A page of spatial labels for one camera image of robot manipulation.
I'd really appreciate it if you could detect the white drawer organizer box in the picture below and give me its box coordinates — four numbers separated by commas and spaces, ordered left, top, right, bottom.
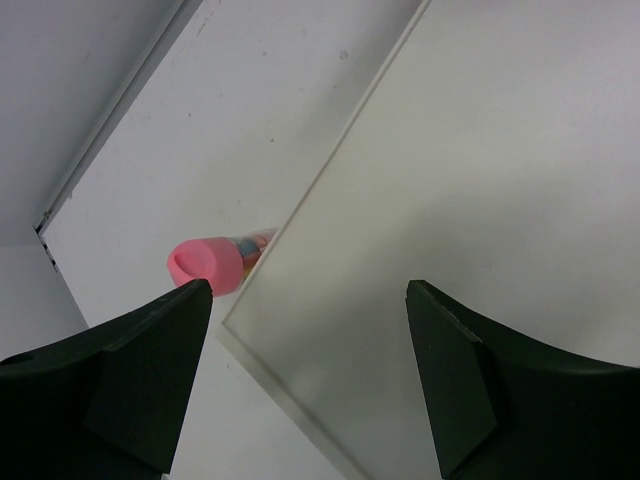
218, 1, 639, 479

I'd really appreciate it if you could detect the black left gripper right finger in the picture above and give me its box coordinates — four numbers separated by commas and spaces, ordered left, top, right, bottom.
406, 280, 639, 479

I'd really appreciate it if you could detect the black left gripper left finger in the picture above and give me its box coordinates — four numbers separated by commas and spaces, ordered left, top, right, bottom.
1, 280, 213, 479

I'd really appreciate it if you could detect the pink capped glue stick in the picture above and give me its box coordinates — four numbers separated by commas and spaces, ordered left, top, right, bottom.
167, 229, 277, 297

